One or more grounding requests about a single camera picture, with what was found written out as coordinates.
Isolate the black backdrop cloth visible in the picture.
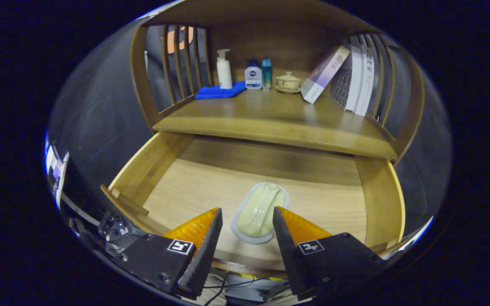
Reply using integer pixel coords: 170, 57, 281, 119
47, 8, 453, 243

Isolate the beige lidded teacup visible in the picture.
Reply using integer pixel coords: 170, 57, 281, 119
275, 71, 302, 94

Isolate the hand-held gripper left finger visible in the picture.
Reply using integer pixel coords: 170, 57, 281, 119
112, 207, 223, 297

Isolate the purple white box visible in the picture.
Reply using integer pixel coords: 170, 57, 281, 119
301, 45, 351, 105

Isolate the dark patterned book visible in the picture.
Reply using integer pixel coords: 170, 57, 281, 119
329, 66, 353, 109

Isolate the white book black lettering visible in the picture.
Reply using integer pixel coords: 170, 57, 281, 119
354, 42, 376, 117

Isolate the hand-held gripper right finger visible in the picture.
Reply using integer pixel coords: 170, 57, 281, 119
272, 207, 388, 300

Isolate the white lotion bottle blue cap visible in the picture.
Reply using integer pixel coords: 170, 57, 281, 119
245, 59, 263, 91

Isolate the wooden drawer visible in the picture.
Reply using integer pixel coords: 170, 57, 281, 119
100, 131, 406, 272

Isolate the pale green packet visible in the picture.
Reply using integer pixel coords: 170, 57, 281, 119
230, 182, 290, 245

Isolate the brown wooden cabinet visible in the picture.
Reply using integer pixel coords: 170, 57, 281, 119
129, 0, 425, 167

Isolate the white pump bottle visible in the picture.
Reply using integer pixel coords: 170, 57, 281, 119
216, 48, 233, 90

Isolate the plain white book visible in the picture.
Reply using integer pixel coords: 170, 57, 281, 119
345, 45, 364, 113

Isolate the teal glass bottle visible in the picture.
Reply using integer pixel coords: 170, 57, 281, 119
262, 58, 273, 91

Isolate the wooden countertop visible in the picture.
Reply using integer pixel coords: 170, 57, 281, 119
153, 81, 399, 161

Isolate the black cable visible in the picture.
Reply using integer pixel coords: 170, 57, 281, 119
202, 271, 269, 306

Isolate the blue folded cloth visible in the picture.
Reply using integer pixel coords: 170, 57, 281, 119
194, 81, 247, 100

